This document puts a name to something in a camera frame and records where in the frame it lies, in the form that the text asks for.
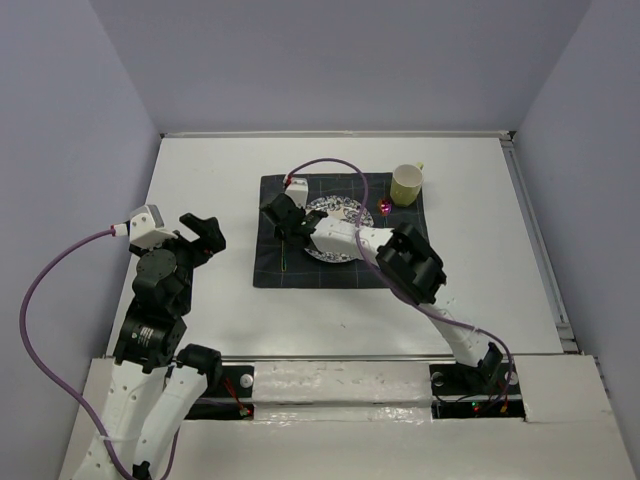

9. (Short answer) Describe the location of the dark checked cloth napkin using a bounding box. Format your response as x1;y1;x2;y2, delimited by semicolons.
253;172;429;290

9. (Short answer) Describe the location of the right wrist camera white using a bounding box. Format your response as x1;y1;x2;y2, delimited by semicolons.
283;176;309;208

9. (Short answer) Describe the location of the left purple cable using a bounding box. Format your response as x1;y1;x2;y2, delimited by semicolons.
19;225;181;479

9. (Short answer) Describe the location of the aluminium rail front edge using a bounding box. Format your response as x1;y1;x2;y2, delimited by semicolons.
222;354;454;363

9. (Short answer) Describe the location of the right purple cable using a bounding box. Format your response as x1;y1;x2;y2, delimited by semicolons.
285;156;516;401

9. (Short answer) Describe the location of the iridescent fork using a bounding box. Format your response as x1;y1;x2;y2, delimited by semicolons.
280;241;287;273

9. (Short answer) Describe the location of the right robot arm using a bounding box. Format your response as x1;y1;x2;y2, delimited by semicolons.
260;193;514;392

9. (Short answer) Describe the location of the pale yellow paper cup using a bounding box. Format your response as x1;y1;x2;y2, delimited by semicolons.
390;163;424;207

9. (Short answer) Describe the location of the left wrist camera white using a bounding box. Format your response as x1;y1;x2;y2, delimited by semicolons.
111;204;178;250

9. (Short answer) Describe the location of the iridescent spoon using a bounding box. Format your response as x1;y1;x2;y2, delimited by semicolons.
377;199;392;217

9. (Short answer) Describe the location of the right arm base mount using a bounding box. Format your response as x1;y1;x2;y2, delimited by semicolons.
429;363;526;420

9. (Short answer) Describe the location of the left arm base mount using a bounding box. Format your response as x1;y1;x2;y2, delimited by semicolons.
186;364;255;421

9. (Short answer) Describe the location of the aluminium rail edge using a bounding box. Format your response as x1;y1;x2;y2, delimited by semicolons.
500;131;582;354
222;354;454;363

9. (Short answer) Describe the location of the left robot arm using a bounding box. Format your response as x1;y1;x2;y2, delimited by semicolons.
74;205;226;479

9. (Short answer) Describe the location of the aluminium rail right edge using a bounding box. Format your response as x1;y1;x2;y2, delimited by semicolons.
500;131;582;354

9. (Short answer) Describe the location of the purple cable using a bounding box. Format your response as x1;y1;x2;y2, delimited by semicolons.
285;156;516;401
19;225;181;479

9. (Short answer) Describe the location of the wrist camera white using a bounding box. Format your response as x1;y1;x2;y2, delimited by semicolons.
283;176;309;208
111;204;178;250

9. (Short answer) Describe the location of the blue floral plate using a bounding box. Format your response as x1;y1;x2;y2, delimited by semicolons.
305;195;361;264

